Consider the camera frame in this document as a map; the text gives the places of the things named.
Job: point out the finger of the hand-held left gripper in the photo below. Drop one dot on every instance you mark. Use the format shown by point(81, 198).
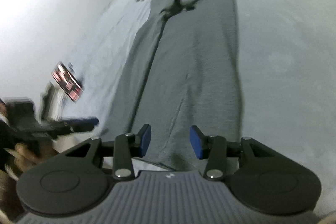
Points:
point(78, 125)

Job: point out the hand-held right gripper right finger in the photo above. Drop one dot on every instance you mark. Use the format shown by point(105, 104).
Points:
point(195, 142)

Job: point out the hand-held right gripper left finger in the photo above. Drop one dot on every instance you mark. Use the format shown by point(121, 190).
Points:
point(147, 140)

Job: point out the grey sweatshirt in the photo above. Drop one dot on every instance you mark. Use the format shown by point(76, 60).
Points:
point(197, 56)

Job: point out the person's left hand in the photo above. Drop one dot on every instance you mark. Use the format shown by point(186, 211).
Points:
point(23, 151)

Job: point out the person's dark clothing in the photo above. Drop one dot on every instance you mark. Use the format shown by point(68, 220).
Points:
point(5, 150)

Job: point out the phone with red display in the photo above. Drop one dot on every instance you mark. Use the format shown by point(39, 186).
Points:
point(67, 82)

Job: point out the grey bed sheet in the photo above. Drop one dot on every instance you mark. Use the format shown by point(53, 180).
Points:
point(288, 56)

